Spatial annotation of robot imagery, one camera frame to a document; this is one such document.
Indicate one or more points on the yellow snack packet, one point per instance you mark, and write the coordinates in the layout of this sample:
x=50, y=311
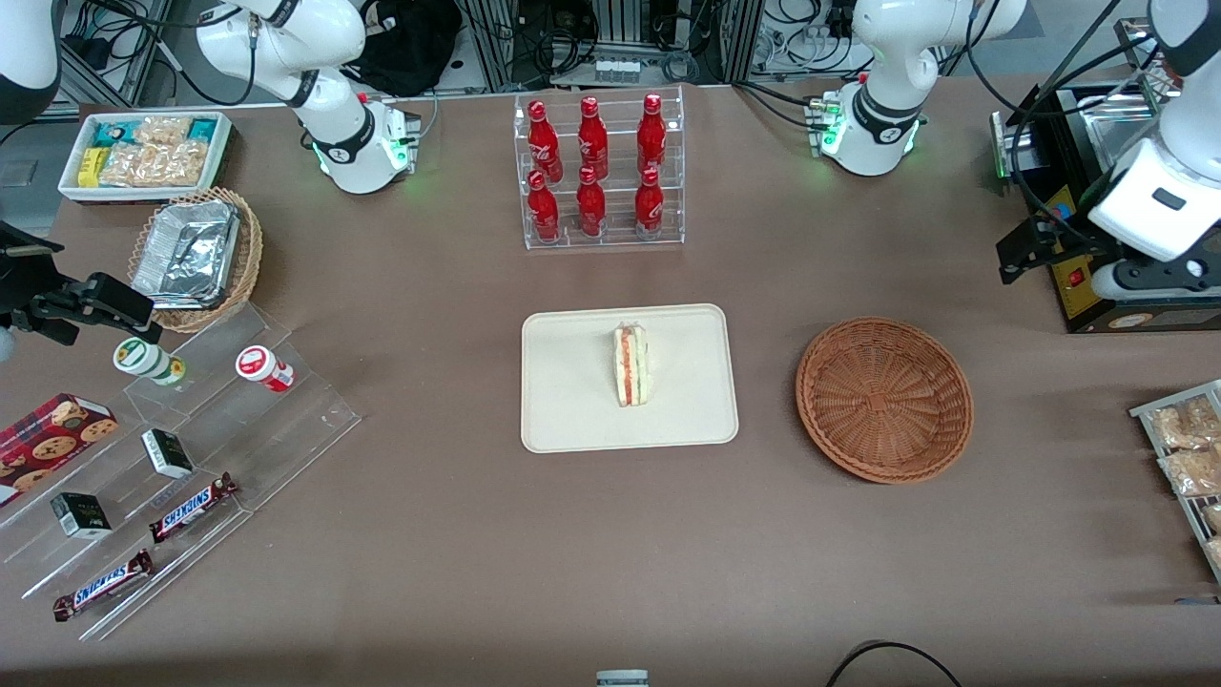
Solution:
x=89, y=167

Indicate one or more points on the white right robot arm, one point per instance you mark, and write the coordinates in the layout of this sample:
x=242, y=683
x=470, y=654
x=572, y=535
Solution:
x=358, y=143

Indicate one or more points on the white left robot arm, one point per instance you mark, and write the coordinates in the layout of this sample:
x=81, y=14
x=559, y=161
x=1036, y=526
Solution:
x=892, y=57

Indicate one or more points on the large clear cracker bag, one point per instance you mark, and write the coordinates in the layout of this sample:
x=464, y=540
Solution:
x=153, y=165

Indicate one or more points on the red lid white bottle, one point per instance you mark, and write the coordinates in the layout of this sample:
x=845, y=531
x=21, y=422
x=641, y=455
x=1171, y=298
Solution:
x=259, y=367

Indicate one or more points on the clear acrylic stepped display stand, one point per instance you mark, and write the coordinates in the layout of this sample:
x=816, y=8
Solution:
x=238, y=429

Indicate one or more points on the cream rectangular serving tray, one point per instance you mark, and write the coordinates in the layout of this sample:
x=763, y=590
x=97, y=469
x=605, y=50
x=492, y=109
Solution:
x=572, y=382

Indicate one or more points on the red cola bottle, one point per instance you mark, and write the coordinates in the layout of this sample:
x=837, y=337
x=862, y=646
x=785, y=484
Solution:
x=649, y=205
x=544, y=210
x=590, y=205
x=592, y=134
x=541, y=138
x=651, y=129

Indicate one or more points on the triangle sandwich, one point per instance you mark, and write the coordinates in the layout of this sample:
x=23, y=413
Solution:
x=630, y=367

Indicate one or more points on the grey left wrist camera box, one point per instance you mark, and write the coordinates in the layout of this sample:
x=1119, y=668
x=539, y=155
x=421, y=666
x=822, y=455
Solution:
x=1154, y=279

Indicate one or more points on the clear acrylic bottle rack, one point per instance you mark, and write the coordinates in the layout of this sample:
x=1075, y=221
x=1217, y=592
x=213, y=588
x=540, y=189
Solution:
x=620, y=239

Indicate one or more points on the white rectangular snack bin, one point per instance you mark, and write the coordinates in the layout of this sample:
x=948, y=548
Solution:
x=143, y=193

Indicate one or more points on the red chocolate chip cookie box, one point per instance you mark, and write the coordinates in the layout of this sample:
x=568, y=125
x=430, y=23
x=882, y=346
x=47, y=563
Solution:
x=48, y=439

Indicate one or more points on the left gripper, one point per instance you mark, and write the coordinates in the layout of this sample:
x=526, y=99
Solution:
x=1070, y=240

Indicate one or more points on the black bag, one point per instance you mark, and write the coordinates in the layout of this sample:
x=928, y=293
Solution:
x=410, y=43

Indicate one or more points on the brown round wicker basket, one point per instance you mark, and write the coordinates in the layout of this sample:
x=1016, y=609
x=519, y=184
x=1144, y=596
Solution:
x=887, y=410

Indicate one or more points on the teal snack packet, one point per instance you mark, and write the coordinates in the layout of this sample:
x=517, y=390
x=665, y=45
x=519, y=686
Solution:
x=202, y=130
x=113, y=134

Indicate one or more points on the small black carton box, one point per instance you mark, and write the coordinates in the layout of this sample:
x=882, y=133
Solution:
x=81, y=515
x=167, y=453

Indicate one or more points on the small clear cracker bag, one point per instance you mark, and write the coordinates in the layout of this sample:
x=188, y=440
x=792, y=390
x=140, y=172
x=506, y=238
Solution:
x=162, y=130

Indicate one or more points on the Snickers chocolate bar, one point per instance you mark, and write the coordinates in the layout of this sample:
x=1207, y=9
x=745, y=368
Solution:
x=194, y=508
x=103, y=584

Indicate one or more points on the light wicker basket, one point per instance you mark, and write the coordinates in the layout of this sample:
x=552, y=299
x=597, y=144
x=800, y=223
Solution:
x=246, y=258

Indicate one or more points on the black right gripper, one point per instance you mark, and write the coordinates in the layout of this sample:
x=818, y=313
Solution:
x=19, y=279

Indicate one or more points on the aluminium foil tray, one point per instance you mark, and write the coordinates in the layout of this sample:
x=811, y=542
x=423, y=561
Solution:
x=186, y=253

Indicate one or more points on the white grey box device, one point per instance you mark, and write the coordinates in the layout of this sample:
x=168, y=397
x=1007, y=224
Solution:
x=622, y=678

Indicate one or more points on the clear fried snack bag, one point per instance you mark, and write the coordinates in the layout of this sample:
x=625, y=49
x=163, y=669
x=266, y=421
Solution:
x=1213, y=517
x=1192, y=470
x=1216, y=551
x=1183, y=425

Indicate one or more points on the green lid sunflower bottle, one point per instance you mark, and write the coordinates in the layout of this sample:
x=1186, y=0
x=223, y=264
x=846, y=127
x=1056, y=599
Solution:
x=143, y=359

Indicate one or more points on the black yellow food warmer machine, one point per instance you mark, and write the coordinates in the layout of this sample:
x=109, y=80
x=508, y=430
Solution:
x=1073, y=301

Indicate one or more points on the steel warmer pan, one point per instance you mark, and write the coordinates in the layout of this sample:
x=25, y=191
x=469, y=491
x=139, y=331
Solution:
x=1116, y=119

